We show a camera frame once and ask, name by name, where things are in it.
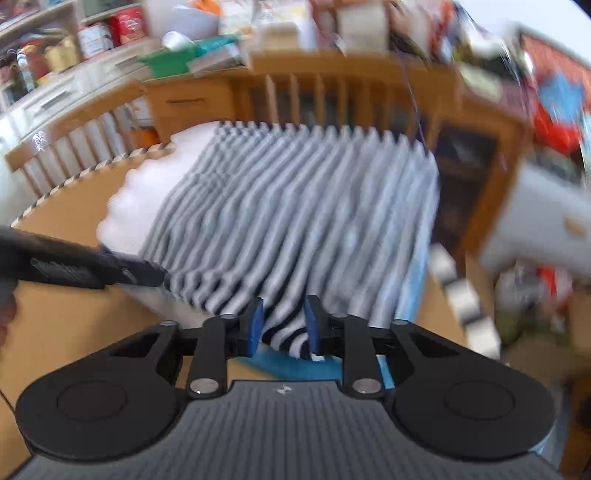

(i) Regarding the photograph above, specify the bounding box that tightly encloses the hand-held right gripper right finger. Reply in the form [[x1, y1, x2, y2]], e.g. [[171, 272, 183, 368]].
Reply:
[[305, 295, 460, 398]]

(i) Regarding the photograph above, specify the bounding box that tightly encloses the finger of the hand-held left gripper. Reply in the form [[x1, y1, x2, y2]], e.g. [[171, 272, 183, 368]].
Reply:
[[100, 249, 168, 288]]

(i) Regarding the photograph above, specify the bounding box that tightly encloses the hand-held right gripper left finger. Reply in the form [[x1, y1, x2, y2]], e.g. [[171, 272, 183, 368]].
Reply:
[[108, 298, 266, 398]]

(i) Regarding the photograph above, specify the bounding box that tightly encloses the navy white striped shirt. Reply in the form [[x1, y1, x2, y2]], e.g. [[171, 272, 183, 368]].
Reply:
[[96, 120, 441, 363]]

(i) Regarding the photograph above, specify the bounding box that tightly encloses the person's left hand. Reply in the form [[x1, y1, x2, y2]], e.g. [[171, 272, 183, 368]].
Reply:
[[0, 295, 18, 347]]

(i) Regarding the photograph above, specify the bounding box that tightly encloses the navy white blue blanket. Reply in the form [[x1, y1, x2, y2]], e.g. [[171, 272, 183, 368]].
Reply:
[[242, 251, 429, 391]]

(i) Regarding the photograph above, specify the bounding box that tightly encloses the wooden spindle chair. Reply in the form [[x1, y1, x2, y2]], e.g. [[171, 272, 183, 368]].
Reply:
[[228, 50, 465, 144], [4, 83, 153, 197]]

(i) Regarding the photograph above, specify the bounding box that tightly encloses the wooden sideboard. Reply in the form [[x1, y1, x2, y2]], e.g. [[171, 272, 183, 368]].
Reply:
[[144, 69, 532, 268]]

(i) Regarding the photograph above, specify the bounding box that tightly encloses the gold tin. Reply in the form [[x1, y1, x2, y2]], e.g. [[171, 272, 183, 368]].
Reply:
[[44, 44, 65, 72], [58, 36, 80, 65]]

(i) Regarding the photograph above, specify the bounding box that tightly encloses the green plastic basket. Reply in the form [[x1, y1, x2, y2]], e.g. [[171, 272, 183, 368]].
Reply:
[[139, 44, 204, 79]]

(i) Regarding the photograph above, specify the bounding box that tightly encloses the white red carton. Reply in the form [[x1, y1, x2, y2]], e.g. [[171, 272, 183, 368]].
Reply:
[[78, 23, 114, 58]]

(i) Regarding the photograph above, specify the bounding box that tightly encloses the white plastic bottle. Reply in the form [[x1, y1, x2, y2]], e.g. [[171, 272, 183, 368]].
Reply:
[[161, 31, 195, 51]]

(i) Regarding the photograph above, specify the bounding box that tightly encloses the teal wipes pack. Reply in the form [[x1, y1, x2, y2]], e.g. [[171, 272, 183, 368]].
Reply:
[[194, 36, 241, 58]]

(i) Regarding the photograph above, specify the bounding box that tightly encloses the red printed tin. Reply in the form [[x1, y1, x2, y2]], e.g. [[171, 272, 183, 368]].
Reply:
[[108, 7, 148, 47]]

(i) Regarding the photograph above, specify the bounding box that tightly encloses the white appliance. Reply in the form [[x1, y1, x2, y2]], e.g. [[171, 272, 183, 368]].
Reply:
[[480, 161, 591, 278]]

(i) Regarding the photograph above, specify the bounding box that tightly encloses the grey bag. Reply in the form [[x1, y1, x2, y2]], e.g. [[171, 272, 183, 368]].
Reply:
[[148, 0, 220, 42]]

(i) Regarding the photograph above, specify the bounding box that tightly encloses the red blue printed bag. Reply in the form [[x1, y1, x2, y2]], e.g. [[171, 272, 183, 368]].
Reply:
[[517, 28, 591, 153]]

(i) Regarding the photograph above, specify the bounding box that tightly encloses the white wall cabinet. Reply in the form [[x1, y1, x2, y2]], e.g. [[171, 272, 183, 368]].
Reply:
[[0, 0, 153, 153]]

